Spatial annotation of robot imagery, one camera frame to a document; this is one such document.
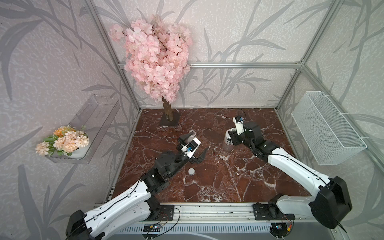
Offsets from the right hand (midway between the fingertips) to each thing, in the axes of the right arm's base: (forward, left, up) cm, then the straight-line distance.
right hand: (231, 130), depth 82 cm
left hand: (-13, +18, +10) cm, 24 cm away
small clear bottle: (-2, +21, -1) cm, 22 cm away
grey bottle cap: (-16, +23, -19) cm, 34 cm away
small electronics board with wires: (-43, +41, -20) cm, 63 cm away
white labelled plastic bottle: (+1, -1, -19) cm, 20 cm away
